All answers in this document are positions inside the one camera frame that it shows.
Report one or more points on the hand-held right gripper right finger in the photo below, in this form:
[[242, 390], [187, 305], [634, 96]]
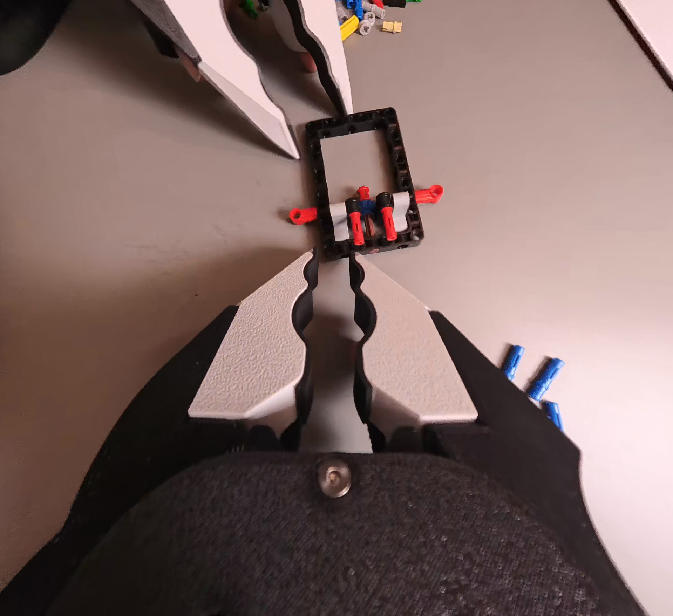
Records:
[[415, 363]]

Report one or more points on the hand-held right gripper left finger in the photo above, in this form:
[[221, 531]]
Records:
[[252, 363]]

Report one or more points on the blue lego pin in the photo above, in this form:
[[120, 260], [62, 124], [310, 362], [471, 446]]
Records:
[[512, 362], [553, 414], [545, 378]]

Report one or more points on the brown lego axle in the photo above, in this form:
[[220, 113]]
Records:
[[372, 228]]

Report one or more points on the blue lego gear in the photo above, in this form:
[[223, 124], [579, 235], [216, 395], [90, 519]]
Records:
[[366, 205]]

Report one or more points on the red lego pin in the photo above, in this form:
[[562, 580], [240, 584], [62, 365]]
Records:
[[363, 192]]

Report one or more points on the black lego frame assembly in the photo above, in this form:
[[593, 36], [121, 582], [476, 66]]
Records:
[[315, 179]]

